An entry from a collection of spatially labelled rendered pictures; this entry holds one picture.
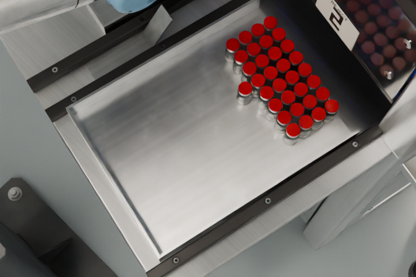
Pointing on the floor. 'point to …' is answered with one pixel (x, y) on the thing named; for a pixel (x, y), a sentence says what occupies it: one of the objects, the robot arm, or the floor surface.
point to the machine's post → (315, 238)
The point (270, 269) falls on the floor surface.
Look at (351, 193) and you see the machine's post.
